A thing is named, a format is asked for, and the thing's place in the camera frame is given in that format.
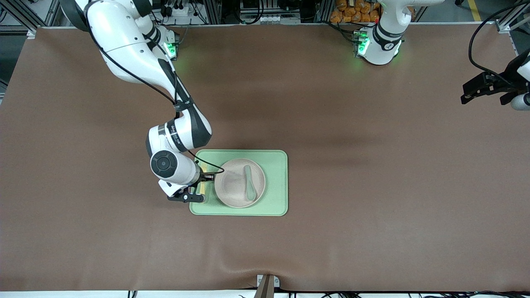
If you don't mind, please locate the tan camera post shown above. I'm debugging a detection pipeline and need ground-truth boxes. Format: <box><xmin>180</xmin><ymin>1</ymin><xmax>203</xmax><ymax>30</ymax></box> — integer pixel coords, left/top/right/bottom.
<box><xmin>253</xmin><ymin>275</ymin><xmax>275</xmax><ymax>298</ymax></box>

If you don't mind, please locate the beige round plate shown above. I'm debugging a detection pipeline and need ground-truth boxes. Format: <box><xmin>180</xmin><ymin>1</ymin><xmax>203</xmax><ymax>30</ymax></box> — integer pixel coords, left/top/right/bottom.
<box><xmin>214</xmin><ymin>158</ymin><xmax>266</xmax><ymax>209</ymax></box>

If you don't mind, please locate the green plastic spoon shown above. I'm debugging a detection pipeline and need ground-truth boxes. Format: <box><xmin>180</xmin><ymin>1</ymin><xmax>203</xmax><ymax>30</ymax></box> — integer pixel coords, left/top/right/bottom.
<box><xmin>243</xmin><ymin>165</ymin><xmax>258</xmax><ymax>198</ymax></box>

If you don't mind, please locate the grey metal bracket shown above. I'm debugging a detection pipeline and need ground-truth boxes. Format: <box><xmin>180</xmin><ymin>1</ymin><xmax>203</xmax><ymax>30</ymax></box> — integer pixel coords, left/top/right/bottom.
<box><xmin>256</xmin><ymin>274</ymin><xmax>280</xmax><ymax>288</ymax></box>

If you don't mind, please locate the white connector strip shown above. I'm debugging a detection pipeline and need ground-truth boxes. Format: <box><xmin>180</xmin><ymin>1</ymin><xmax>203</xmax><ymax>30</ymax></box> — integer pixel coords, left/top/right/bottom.
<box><xmin>242</xmin><ymin>14</ymin><xmax>299</xmax><ymax>24</ymax></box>

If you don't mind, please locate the white power strip with plugs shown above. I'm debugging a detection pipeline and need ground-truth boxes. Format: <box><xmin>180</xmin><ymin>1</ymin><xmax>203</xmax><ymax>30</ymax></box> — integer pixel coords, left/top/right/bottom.
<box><xmin>159</xmin><ymin>0</ymin><xmax>199</xmax><ymax>18</ymax></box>

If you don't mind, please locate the light green rectangular tray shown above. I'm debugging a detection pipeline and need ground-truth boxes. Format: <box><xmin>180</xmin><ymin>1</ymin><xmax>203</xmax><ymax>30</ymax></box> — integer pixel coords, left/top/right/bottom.
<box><xmin>189</xmin><ymin>149</ymin><xmax>289</xmax><ymax>217</ymax></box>

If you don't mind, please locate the aluminium frame strut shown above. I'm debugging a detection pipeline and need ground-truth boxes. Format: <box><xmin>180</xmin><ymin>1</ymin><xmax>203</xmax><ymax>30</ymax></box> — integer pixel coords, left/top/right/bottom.
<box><xmin>46</xmin><ymin>0</ymin><xmax>63</xmax><ymax>26</ymax></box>
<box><xmin>317</xmin><ymin>0</ymin><xmax>335</xmax><ymax>23</ymax></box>
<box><xmin>4</xmin><ymin>0</ymin><xmax>38</xmax><ymax>34</ymax></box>
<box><xmin>497</xmin><ymin>0</ymin><xmax>530</xmax><ymax>33</ymax></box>
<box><xmin>205</xmin><ymin>0</ymin><xmax>223</xmax><ymax>24</ymax></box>

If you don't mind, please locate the brown table cover cloth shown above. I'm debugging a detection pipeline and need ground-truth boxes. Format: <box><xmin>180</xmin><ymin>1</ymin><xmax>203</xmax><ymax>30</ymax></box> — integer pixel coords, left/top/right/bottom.
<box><xmin>0</xmin><ymin>23</ymin><xmax>530</xmax><ymax>293</ymax></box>

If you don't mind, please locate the orange packages pile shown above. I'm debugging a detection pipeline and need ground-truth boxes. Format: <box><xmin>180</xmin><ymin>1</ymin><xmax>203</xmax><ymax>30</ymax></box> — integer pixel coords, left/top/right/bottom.
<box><xmin>330</xmin><ymin>0</ymin><xmax>381</xmax><ymax>24</ymax></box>

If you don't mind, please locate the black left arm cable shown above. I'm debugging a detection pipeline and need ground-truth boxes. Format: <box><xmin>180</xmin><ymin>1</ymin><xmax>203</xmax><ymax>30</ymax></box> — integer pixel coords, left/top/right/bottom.
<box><xmin>468</xmin><ymin>2</ymin><xmax>530</xmax><ymax>79</ymax></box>

